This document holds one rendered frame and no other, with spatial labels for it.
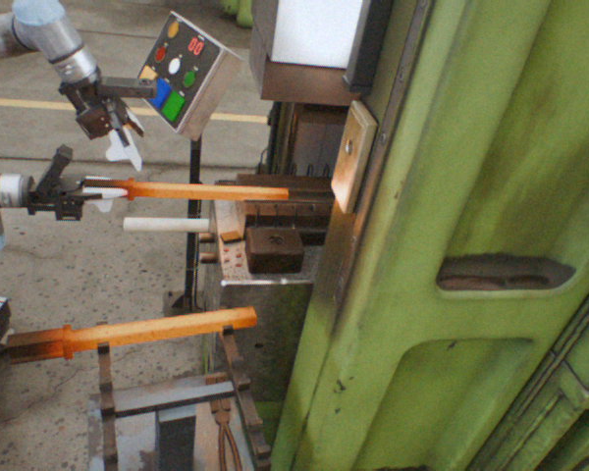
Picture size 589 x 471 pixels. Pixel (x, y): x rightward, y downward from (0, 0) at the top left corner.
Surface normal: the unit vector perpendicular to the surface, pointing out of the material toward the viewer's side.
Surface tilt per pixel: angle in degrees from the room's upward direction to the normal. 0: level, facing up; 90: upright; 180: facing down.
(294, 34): 90
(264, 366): 90
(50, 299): 0
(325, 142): 90
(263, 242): 0
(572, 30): 89
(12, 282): 0
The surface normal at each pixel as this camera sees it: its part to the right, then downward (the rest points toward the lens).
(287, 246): 0.16, -0.79
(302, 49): 0.18, 0.62
